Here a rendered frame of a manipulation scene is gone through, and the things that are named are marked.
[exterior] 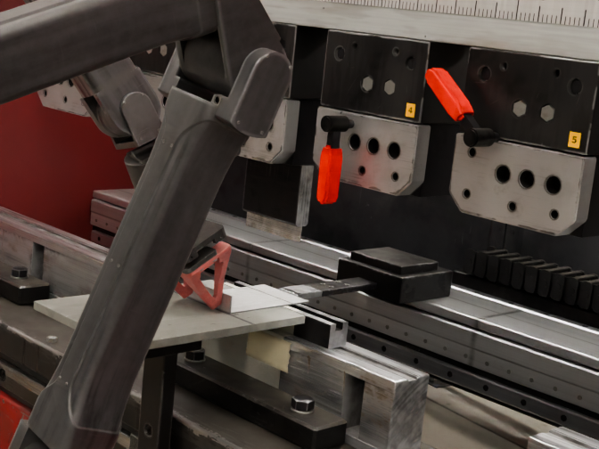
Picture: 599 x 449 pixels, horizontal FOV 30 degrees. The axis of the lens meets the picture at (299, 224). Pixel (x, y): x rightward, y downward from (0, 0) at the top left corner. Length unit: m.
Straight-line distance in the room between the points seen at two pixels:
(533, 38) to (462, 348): 0.55
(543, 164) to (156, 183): 0.38
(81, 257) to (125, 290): 0.78
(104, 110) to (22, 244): 0.65
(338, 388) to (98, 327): 0.45
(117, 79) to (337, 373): 0.42
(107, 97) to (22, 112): 0.94
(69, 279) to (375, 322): 0.47
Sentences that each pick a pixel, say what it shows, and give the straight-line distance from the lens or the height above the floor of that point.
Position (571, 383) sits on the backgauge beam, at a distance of 1.42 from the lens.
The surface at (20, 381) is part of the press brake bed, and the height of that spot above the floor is 0.80.
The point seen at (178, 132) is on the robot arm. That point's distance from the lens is 0.90.
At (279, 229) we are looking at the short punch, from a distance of 1.39.
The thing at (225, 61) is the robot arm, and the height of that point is 1.31.
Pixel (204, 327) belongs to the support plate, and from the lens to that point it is 1.26.
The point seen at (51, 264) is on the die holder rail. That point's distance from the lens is 1.77.
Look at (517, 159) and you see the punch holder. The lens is 1.10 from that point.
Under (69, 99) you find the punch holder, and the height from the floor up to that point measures 1.19.
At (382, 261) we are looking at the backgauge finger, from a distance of 1.53.
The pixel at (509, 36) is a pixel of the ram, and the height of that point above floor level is 1.35.
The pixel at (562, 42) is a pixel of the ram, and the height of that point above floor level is 1.35.
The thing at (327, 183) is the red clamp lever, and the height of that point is 1.18.
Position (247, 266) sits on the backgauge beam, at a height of 0.95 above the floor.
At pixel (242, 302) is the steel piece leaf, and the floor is 1.00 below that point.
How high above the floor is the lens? 1.36
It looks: 11 degrees down
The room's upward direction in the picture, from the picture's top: 6 degrees clockwise
